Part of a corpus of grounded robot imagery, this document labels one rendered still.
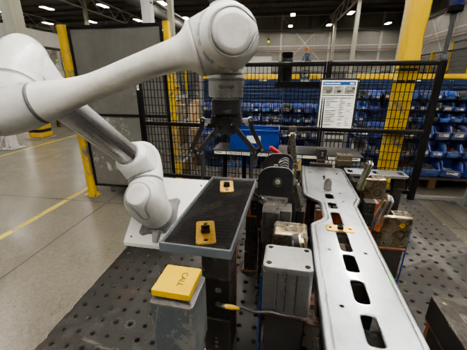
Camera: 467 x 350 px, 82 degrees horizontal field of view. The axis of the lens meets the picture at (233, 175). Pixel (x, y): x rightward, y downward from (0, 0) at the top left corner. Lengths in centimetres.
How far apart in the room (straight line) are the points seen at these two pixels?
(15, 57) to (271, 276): 81
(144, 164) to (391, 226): 96
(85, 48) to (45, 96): 287
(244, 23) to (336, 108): 141
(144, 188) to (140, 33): 236
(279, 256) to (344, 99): 140
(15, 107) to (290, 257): 69
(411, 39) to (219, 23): 159
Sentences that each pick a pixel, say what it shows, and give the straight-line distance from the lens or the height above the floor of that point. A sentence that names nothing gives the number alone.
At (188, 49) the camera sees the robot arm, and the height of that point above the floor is 150.
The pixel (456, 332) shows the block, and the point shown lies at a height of 103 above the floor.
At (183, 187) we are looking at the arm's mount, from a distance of 140.
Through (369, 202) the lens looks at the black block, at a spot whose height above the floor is 99.
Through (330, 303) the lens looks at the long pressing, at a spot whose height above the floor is 100.
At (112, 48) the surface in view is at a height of 176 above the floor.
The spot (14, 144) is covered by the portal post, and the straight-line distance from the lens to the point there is 766.
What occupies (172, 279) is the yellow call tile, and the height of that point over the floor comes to 116.
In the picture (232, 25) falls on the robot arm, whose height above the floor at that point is 153.
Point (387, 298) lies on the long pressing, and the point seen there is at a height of 100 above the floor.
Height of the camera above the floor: 145
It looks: 20 degrees down
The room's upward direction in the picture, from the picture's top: straight up
